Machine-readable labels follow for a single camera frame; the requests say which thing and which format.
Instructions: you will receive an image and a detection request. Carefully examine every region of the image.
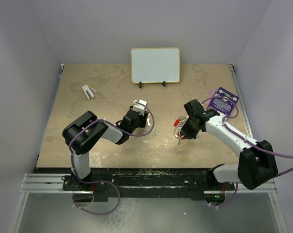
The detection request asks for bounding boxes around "keyring with coloured key tags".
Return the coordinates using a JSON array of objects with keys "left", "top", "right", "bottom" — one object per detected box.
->
[{"left": 173, "top": 115, "right": 189, "bottom": 145}]

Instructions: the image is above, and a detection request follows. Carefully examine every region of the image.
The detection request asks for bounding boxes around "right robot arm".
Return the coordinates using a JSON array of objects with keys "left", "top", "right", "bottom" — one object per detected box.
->
[{"left": 178, "top": 100, "right": 278, "bottom": 190}]

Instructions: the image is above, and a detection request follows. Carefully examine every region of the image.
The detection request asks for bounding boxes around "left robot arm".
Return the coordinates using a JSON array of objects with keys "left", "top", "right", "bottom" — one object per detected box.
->
[{"left": 62, "top": 100, "right": 154, "bottom": 190}]

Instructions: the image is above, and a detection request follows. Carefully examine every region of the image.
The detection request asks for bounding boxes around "purple card package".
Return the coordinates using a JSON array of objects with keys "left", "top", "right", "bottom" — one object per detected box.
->
[{"left": 207, "top": 87, "right": 239, "bottom": 116}]

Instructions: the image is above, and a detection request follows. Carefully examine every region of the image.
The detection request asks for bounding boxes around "yellow tipped pen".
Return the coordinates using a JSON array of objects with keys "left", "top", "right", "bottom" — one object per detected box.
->
[{"left": 88, "top": 85, "right": 103, "bottom": 98}]

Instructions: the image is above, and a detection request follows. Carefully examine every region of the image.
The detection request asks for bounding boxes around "small whiteboard on stand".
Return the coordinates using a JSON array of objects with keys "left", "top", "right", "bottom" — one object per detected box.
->
[{"left": 130, "top": 47, "right": 181, "bottom": 88}]

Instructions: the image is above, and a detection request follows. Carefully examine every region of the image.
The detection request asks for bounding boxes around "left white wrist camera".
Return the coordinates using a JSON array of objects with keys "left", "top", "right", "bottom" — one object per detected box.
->
[{"left": 132, "top": 100, "right": 148, "bottom": 116}]

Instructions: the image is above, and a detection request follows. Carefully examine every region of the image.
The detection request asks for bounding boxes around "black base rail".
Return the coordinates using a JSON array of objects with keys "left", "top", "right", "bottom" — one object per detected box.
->
[{"left": 32, "top": 166, "right": 244, "bottom": 202}]

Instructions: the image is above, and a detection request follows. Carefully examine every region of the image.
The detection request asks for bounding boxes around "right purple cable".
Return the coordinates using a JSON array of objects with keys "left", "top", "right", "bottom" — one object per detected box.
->
[{"left": 201, "top": 96, "right": 293, "bottom": 209}]

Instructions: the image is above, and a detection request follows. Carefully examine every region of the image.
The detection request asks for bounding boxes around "aluminium frame rail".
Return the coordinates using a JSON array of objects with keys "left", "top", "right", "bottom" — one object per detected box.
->
[{"left": 20, "top": 174, "right": 65, "bottom": 194}]

